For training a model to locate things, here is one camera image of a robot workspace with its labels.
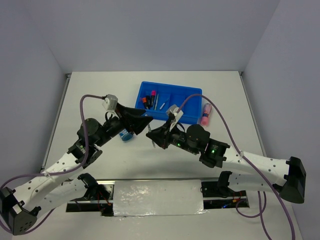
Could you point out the yellow pen refill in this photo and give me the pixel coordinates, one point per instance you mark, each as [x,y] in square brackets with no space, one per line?
[156,102]

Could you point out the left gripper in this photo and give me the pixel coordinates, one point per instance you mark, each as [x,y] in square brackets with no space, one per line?
[137,125]

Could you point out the pink cap black highlighter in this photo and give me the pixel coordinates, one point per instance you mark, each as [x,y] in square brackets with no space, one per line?
[152,98]

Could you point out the pink glue bottle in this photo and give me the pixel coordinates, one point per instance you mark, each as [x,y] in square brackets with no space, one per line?
[204,121]

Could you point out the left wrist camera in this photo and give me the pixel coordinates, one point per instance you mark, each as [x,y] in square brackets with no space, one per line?
[110,103]

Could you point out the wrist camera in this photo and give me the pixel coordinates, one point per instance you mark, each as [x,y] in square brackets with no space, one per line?
[110,103]
[174,114]

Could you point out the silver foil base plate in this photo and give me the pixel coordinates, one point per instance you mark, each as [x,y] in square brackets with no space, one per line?
[158,198]

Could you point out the blue cap black highlighter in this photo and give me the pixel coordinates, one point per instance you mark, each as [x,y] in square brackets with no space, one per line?
[148,101]

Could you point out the blue compartment tray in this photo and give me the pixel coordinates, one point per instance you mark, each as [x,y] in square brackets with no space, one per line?
[177,94]

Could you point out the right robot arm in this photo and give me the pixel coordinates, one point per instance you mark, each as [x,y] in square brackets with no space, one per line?
[241,170]

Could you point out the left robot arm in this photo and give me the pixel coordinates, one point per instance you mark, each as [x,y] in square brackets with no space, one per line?
[65,180]

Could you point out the blue jar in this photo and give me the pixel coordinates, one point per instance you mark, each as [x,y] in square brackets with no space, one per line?
[125,135]

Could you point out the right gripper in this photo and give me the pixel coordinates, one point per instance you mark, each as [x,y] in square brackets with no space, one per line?
[161,135]

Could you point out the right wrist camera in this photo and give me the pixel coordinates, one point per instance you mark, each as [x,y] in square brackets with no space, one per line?
[174,114]

